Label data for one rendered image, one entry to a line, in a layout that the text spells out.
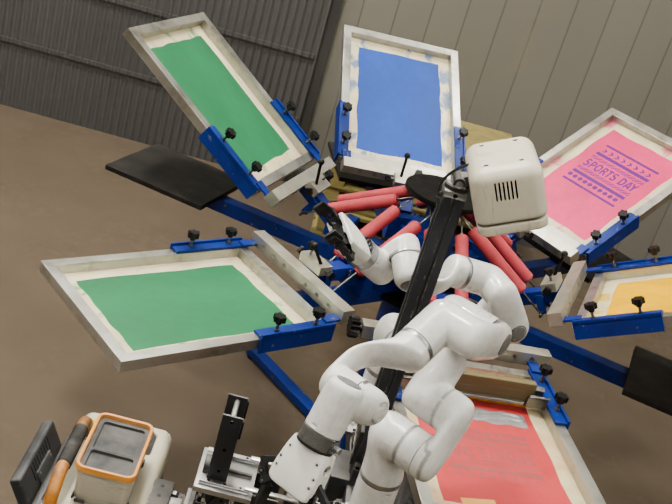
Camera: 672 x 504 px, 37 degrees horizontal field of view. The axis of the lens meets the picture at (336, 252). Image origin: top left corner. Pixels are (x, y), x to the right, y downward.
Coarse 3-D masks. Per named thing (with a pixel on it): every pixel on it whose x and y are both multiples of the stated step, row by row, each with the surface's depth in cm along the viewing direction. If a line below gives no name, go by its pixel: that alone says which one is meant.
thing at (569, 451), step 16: (480, 368) 336; (496, 368) 339; (512, 368) 342; (544, 416) 324; (560, 432) 313; (560, 448) 310; (576, 448) 307; (576, 464) 300; (416, 480) 272; (576, 480) 297; (592, 480) 294; (416, 496) 268; (592, 496) 287
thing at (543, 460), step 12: (492, 408) 322; (504, 408) 324; (516, 408) 326; (528, 420) 321; (504, 432) 311; (516, 432) 313; (528, 432) 315; (528, 444) 309; (540, 444) 311; (540, 456) 305; (540, 468) 299; (552, 468) 301; (552, 480) 295; (516, 492) 285; (528, 492) 287; (540, 492) 288; (552, 492) 290; (564, 492) 291
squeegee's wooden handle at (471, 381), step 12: (468, 372) 317; (480, 372) 319; (456, 384) 317; (468, 384) 318; (480, 384) 318; (492, 384) 319; (504, 384) 320; (516, 384) 320; (528, 384) 321; (504, 396) 322; (516, 396) 322
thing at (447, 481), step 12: (420, 420) 305; (432, 432) 301; (444, 468) 286; (444, 480) 281; (456, 480) 283; (468, 480) 284; (480, 480) 286; (492, 480) 287; (444, 492) 276; (456, 492) 278; (468, 492) 279; (480, 492) 281; (492, 492) 282; (504, 492) 284
